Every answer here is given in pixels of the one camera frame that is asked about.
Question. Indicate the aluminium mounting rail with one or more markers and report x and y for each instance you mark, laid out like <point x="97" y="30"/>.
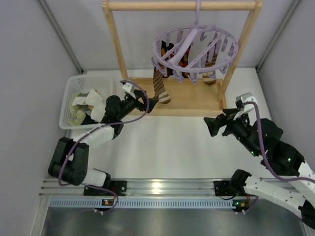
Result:
<point x="140" y="187"/>

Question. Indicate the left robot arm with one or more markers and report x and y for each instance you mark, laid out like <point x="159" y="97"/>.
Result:
<point x="70" y="160"/>

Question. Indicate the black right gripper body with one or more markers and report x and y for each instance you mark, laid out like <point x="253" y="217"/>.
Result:
<point x="227" y="125"/>

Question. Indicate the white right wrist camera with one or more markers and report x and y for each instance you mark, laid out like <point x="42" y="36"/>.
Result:
<point x="244" y="104"/>

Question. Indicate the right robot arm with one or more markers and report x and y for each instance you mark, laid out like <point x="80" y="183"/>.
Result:
<point x="282" y="160"/>

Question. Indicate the white slotted cable duct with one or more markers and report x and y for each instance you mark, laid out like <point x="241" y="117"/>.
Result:
<point x="144" y="203"/>

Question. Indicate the brown striped sock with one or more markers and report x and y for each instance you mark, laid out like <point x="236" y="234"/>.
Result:
<point x="209" y="78"/>
<point x="160" y="92"/>

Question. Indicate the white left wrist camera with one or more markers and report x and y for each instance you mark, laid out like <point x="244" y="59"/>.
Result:
<point x="128" y="87"/>

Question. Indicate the grey sock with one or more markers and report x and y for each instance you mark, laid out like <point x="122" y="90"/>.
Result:
<point x="82" y="95"/>

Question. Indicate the dark navy sock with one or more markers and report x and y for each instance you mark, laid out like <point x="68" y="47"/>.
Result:
<point x="88" y="120"/>

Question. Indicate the wooden hanger rack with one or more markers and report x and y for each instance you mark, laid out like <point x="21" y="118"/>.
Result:
<point x="188" y="99"/>

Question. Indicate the purple round clip hanger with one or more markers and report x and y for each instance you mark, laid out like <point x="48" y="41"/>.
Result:
<point x="170" y="46"/>

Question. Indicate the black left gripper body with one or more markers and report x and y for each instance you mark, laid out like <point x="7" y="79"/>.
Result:
<point x="141" y="102"/>

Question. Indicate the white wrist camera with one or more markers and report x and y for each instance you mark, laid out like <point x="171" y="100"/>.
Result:
<point x="128" y="87"/>
<point x="244" y="104"/>

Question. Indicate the pale green sock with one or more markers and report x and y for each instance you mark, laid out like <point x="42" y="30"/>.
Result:
<point x="77" y="113"/>

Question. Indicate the white plastic basket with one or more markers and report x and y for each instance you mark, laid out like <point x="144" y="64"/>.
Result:
<point x="105" y="85"/>

